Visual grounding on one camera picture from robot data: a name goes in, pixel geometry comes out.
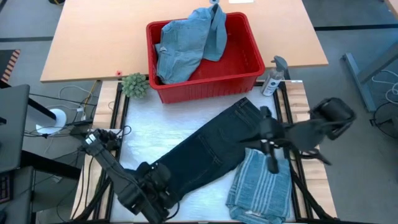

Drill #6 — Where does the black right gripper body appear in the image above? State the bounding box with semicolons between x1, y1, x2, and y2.
245;105;287;149

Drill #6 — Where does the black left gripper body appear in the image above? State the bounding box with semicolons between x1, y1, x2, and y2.
141;169;180;212

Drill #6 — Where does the blue white striped shirt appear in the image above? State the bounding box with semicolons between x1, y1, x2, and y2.
226;147;293;224

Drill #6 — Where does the dark navy garment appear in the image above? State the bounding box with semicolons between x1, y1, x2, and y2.
133;96;266;200

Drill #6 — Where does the light blue denim garment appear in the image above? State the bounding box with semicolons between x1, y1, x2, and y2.
154;3;228;85

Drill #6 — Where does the red plastic laundry bin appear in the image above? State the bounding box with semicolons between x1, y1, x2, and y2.
146;12;266;105

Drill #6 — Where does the clear spray bottle grey trigger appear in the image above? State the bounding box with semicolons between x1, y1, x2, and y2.
260;55;289;97

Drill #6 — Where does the white padded table mat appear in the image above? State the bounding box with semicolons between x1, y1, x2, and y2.
110;85;296;222

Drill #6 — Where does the black power adapter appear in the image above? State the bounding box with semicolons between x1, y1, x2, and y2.
69;123;94;138

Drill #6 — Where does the small potted green plant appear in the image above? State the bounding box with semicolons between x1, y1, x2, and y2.
121;72;149;100

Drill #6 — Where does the white round base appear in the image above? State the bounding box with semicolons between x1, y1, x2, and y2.
35;107;68;136

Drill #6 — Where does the grey desk leg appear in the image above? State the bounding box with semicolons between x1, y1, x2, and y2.
341;40;398;113

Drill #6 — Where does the black chair base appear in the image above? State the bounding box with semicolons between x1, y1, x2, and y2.
369;101;398;139

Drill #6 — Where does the black monitor pole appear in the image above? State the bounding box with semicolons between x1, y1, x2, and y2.
26;98;57;121

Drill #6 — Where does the dark grey monitor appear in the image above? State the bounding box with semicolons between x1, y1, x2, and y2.
0;83;31;174

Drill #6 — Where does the black keyboard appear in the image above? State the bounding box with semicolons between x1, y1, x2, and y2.
0;173;14;205

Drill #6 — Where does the light wooden desk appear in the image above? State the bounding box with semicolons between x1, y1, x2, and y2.
40;0;330;83

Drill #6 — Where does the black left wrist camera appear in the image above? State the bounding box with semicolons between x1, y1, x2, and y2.
117;183;147;216

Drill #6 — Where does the black aluminium table frame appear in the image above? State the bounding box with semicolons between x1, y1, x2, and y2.
70;80;338;224

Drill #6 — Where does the black arm base cable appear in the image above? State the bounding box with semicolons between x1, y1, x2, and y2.
116;124;132;138

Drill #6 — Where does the yellow cord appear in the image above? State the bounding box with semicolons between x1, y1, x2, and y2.
83;80;100;108

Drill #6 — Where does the white floor cable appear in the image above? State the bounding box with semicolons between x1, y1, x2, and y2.
371;68;398;105

